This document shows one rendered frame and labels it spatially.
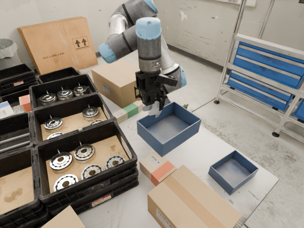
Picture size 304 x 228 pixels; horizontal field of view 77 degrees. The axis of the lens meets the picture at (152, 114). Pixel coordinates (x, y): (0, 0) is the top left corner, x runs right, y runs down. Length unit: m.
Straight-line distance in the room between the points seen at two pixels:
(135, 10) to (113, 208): 0.95
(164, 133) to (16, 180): 0.71
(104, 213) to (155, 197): 0.28
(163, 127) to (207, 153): 0.49
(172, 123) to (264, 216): 1.35
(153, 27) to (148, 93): 0.20
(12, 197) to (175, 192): 0.69
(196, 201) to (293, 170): 1.64
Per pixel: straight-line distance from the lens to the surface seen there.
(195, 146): 1.23
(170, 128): 0.78
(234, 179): 1.15
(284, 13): 3.18
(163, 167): 1.02
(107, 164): 0.94
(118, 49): 0.71
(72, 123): 1.25
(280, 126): 2.58
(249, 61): 2.44
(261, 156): 2.33
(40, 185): 0.92
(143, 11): 1.05
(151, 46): 0.60
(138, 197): 1.02
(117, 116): 1.33
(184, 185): 0.88
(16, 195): 1.05
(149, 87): 0.67
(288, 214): 2.06
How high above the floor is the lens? 1.61
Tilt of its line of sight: 40 degrees down
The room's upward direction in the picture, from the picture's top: straight up
